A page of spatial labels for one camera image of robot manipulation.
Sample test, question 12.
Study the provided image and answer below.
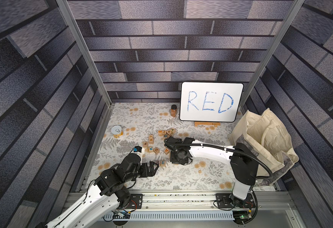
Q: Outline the white dry-erase board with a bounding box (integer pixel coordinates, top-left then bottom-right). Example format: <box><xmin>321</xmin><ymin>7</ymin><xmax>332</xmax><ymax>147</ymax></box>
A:
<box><xmin>179</xmin><ymin>82</ymin><xmax>243</xmax><ymax>123</ymax></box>

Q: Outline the wooden whiteboard stand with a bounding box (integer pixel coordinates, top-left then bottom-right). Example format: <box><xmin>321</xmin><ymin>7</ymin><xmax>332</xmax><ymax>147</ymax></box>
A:
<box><xmin>195</xmin><ymin>122</ymin><xmax>221</xmax><ymax>127</ymax></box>

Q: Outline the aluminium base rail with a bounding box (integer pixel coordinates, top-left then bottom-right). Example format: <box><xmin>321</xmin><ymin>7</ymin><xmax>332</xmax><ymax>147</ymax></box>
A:
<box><xmin>63</xmin><ymin>190</ymin><xmax>298</xmax><ymax>221</ymax></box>

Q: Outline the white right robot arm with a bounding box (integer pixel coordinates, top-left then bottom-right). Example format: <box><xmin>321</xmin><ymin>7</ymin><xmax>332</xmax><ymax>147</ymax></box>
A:
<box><xmin>164</xmin><ymin>137</ymin><xmax>259</xmax><ymax>209</ymax></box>

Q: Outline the wooden block letter E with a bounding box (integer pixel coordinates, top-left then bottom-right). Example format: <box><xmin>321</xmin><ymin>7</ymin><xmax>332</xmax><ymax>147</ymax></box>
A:
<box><xmin>159</xmin><ymin>160</ymin><xmax>166</xmax><ymax>167</ymax></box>

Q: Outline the wooden block letter K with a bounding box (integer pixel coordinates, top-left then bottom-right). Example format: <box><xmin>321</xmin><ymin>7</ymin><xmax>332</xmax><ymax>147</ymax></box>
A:
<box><xmin>148</xmin><ymin>146</ymin><xmax>154</xmax><ymax>153</ymax></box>

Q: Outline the wooden block letter V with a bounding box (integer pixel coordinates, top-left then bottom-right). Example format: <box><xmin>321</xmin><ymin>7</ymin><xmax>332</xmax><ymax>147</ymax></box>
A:
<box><xmin>170</xmin><ymin>128</ymin><xmax>176</xmax><ymax>135</ymax></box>

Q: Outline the wooden block letter G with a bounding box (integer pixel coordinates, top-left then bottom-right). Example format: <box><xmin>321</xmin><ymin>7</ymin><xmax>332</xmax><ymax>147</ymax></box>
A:
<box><xmin>153</xmin><ymin>147</ymin><xmax>160</xmax><ymax>154</ymax></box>

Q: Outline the cream canvas tote bag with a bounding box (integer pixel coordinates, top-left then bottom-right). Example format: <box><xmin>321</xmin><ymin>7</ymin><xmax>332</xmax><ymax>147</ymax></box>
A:
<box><xmin>229</xmin><ymin>108</ymin><xmax>299</xmax><ymax>186</ymax></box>

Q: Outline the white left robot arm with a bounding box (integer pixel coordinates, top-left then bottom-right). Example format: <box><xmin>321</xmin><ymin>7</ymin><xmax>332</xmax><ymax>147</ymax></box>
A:
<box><xmin>36</xmin><ymin>146</ymin><xmax>159</xmax><ymax>228</ymax></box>

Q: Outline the brown spice jar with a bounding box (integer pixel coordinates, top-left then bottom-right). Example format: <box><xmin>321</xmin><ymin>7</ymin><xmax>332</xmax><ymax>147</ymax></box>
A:
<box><xmin>170</xmin><ymin>104</ymin><xmax>177</xmax><ymax>117</ymax></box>

